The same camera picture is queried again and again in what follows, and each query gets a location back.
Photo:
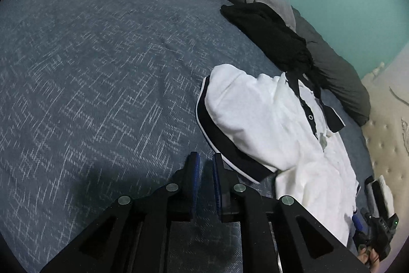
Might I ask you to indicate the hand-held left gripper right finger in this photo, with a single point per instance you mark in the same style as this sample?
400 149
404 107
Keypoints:
218 183

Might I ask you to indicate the person's right hand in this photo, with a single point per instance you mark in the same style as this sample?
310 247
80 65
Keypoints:
364 255

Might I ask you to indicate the cream upholstered bed headboard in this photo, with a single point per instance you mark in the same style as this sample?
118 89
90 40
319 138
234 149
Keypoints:
389 132

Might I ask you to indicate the white polo shirt black trim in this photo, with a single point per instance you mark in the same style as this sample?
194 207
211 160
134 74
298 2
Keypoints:
271 119

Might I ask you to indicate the black crumpled garment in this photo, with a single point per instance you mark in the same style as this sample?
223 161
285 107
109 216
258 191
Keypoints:
271 33

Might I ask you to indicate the blue patterned bed cover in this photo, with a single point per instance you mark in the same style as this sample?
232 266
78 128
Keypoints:
96 68

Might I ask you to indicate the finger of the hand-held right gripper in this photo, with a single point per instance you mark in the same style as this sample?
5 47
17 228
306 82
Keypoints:
357 223

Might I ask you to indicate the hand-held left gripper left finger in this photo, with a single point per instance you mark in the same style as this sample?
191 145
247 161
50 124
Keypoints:
194 177

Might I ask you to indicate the folded light grey garment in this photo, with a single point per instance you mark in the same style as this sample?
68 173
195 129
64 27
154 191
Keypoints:
368 188

